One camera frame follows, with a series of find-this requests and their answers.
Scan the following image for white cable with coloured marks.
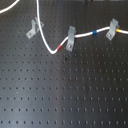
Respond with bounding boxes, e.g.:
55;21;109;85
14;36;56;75
35;0;128;55

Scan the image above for middle grey cable clip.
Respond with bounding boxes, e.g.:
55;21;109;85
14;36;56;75
66;26;76;52

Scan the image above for grey cable clip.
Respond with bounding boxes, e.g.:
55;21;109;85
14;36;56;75
26;18;44;39
106;18;119;40
66;26;76;52

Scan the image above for left grey cable clip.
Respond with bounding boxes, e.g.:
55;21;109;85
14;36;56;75
26;18;44;39

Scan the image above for right grey cable clip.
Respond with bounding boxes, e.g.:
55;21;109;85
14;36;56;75
106;18;119;40

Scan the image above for white cable top left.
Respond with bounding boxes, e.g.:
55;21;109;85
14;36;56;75
0;0;20;15

